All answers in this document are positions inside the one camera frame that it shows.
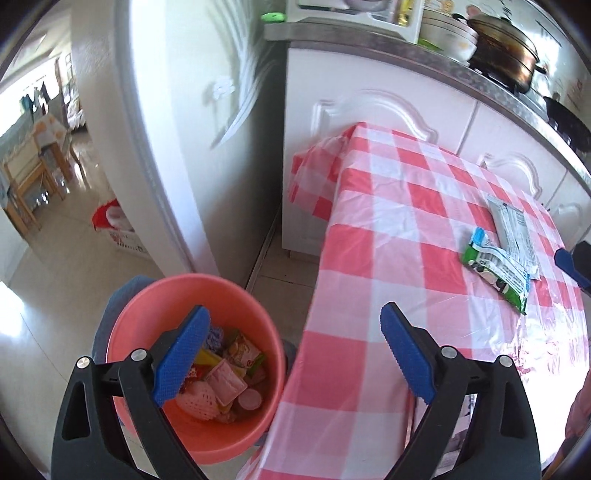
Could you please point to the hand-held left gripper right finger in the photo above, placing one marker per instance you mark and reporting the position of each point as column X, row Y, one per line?
column 406, row 346

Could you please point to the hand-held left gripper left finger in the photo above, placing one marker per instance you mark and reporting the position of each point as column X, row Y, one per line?
column 182, row 350

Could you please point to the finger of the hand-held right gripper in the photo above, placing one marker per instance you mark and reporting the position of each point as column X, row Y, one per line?
column 570, row 263

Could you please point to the orange plastic bucket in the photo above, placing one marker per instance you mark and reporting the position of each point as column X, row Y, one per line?
column 152, row 295

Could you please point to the person's right forearm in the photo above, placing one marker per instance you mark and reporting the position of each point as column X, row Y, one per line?
column 581, row 401

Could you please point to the pink foam fruit net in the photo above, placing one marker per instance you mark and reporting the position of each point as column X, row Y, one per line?
column 198, row 399

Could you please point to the pink sachet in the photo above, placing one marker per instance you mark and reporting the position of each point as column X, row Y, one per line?
column 226, row 381

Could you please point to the orange snack packet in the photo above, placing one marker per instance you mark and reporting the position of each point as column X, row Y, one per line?
column 242, row 350

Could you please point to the green snack packet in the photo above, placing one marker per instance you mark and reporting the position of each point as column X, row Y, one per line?
column 503, row 277

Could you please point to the white and green packet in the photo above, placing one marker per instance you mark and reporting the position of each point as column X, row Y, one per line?
column 512, row 226

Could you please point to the pink round lid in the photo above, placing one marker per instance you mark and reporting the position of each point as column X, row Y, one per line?
column 250, row 399

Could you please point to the black wok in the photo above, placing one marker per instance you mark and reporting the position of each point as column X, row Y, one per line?
column 568, row 124

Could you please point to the pink checkered tablecloth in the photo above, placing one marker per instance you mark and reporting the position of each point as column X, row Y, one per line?
column 392, row 207

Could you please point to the red and white basket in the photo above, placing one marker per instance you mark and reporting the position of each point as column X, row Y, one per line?
column 120, row 226

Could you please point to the gas stove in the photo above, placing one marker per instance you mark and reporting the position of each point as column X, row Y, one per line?
column 531, row 92

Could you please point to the large dark cooking pot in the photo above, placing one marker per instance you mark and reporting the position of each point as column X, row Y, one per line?
column 503, row 50

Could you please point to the wooden chair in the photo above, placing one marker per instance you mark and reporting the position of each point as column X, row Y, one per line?
column 27, row 184

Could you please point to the white refrigerator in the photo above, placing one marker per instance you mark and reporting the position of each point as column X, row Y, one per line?
column 175, row 115

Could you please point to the white ceramic bowl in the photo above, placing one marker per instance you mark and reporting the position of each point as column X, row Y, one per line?
column 448, row 39

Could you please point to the dining table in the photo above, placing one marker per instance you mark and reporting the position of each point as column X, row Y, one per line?
column 48, row 131

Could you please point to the green cloth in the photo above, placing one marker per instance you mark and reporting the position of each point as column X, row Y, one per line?
column 429, row 45

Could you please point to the white kitchen cabinet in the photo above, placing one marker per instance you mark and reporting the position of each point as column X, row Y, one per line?
column 323, row 74

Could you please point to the grey kitchen countertop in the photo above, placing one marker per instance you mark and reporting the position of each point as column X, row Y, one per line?
column 369, row 44

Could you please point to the green plastic object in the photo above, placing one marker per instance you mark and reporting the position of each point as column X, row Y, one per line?
column 273, row 17

